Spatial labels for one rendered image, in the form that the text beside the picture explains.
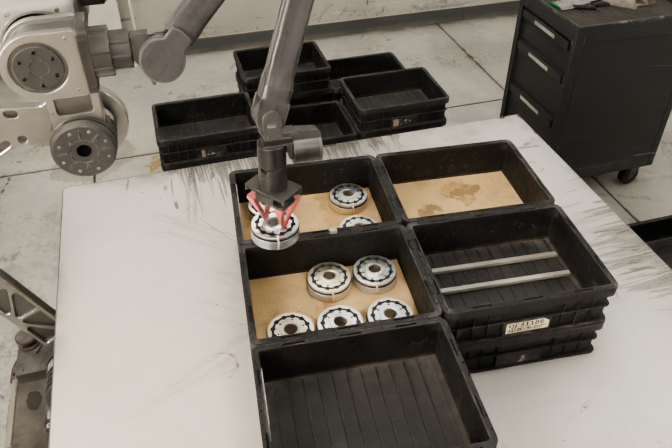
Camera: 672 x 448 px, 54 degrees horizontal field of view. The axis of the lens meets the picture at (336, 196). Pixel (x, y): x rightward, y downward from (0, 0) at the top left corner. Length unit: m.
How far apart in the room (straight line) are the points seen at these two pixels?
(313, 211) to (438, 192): 0.36
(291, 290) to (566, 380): 0.66
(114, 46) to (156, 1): 3.27
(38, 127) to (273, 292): 0.66
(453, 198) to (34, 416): 1.39
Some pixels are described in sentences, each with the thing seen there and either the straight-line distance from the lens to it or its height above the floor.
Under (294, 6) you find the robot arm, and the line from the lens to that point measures 1.24.
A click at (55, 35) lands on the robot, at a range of 1.19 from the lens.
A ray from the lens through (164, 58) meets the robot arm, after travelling 1.19.
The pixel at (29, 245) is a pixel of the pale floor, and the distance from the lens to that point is 3.21.
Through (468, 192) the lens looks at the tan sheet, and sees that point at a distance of 1.88.
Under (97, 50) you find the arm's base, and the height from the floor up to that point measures 1.47.
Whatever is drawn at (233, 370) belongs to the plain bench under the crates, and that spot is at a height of 0.70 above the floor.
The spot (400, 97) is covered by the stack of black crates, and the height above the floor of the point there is 0.49.
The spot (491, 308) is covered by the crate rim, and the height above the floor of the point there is 0.93.
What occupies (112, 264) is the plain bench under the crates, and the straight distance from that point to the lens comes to 1.91.
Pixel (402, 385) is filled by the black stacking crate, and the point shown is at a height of 0.83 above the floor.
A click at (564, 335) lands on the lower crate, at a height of 0.80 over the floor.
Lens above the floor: 1.96
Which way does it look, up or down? 38 degrees down
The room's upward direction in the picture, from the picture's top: straight up
